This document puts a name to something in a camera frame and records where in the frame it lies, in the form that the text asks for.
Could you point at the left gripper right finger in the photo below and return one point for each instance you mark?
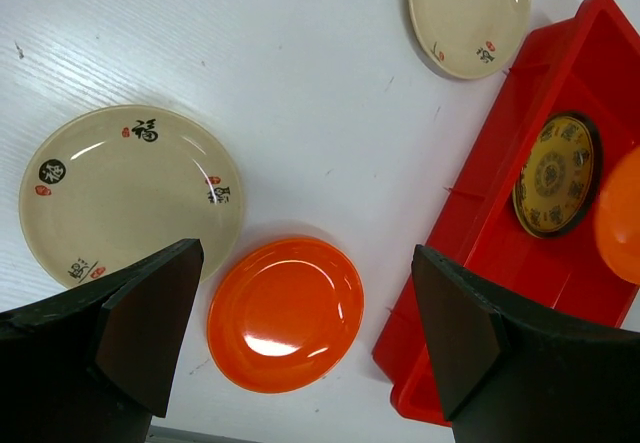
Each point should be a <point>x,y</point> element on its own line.
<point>508,369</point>

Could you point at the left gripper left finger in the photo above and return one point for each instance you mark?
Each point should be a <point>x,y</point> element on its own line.
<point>96,363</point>

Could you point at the orange plate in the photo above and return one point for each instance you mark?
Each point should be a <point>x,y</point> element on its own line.
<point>285,315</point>
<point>616,222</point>

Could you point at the yellow patterned plate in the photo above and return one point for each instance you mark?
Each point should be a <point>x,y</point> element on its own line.
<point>559,181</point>

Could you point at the red plastic bin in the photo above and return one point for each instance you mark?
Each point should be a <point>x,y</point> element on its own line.
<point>587,64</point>

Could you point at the beige plate with characters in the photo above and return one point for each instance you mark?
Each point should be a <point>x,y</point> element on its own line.
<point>118,184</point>

